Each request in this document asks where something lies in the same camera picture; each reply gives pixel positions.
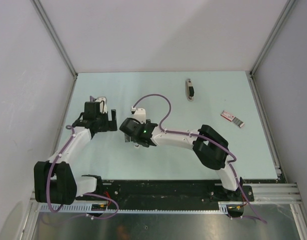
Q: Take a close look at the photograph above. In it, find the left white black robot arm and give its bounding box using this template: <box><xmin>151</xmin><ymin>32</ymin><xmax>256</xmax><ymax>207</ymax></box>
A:
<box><xmin>33</xmin><ymin>96</ymin><xmax>118</xmax><ymax>205</ymax></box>

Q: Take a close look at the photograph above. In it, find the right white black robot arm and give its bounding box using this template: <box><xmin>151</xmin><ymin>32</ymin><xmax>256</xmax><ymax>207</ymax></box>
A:
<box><xmin>119</xmin><ymin>117</ymin><xmax>243</xmax><ymax>201</ymax></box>

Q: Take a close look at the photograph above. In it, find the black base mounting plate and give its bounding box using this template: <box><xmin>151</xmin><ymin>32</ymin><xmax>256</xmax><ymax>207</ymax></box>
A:
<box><xmin>76</xmin><ymin>180</ymin><xmax>255</xmax><ymax>212</ymax></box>

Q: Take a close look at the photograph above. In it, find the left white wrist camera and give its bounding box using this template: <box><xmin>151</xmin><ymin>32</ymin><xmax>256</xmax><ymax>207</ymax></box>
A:
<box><xmin>95</xmin><ymin>96</ymin><xmax>108</xmax><ymax>114</ymax></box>

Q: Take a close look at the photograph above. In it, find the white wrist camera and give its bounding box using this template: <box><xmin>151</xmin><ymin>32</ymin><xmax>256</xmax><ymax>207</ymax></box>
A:
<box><xmin>130</xmin><ymin>106</ymin><xmax>146</xmax><ymax>124</ymax></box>
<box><xmin>95</xmin><ymin>96</ymin><xmax>108</xmax><ymax>114</ymax></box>

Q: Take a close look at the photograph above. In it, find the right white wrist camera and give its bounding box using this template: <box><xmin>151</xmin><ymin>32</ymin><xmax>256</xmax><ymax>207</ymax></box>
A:
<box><xmin>130</xmin><ymin>106</ymin><xmax>146</xmax><ymax>124</ymax></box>

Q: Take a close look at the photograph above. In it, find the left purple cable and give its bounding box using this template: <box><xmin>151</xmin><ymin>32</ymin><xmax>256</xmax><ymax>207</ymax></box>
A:
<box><xmin>45</xmin><ymin>94</ymin><xmax>121</xmax><ymax>222</ymax></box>

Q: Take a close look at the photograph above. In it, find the purple cable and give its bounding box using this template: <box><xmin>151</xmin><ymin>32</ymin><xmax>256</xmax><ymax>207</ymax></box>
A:
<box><xmin>133</xmin><ymin>93</ymin><xmax>268</xmax><ymax>225</ymax></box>
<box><xmin>45</xmin><ymin>94</ymin><xmax>121</xmax><ymax>222</ymax></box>

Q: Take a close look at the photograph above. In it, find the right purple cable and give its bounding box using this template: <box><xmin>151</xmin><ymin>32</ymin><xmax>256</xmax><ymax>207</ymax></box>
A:
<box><xmin>133</xmin><ymin>93</ymin><xmax>268</xmax><ymax>225</ymax></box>

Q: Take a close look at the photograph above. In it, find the white slotted cable duct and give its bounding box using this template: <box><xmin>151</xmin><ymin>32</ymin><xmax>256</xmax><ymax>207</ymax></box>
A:
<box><xmin>37</xmin><ymin>201</ymin><xmax>244</xmax><ymax>215</ymax></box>

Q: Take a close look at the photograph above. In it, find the left aluminium frame post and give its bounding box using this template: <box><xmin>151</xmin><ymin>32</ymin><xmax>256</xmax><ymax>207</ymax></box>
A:
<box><xmin>30</xmin><ymin>0</ymin><xmax>78</xmax><ymax>78</ymax></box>

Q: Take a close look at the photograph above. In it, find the aluminium frame post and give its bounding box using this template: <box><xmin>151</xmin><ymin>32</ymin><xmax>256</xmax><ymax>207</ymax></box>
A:
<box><xmin>30</xmin><ymin>0</ymin><xmax>78</xmax><ymax>78</ymax></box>
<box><xmin>249</xmin><ymin>0</ymin><xmax>298</xmax><ymax>77</ymax></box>

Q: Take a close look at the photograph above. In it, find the right aluminium frame post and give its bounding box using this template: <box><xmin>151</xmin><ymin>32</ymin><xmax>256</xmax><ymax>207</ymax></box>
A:
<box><xmin>249</xmin><ymin>0</ymin><xmax>298</xmax><ymax>77</ymax></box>

